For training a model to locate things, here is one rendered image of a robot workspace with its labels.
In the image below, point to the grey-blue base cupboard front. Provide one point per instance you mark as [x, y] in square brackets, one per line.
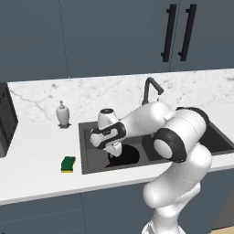
[39, 216]
[218, 195]
[115, 210]

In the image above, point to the grey-blue wall cupboard door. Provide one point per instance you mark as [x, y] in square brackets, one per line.
[30, 36]
[115, 36]
[213, 33]

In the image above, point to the black tap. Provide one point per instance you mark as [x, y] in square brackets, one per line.
[149, 85]

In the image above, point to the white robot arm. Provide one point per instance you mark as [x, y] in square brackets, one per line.
[179, 170]

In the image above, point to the dark grey sink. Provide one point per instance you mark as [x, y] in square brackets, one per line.
[94, 158]

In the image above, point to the black pan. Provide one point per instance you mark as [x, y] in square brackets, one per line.
[129, 156]

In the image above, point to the green and yellow sponge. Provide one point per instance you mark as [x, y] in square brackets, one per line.
[68, 164]

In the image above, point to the white soap dispenser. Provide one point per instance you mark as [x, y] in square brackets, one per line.
[62, 115]

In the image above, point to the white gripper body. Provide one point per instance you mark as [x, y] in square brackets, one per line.
[115, 150]

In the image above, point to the dark microwave oven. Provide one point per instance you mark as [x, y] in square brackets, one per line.
[6, 122]

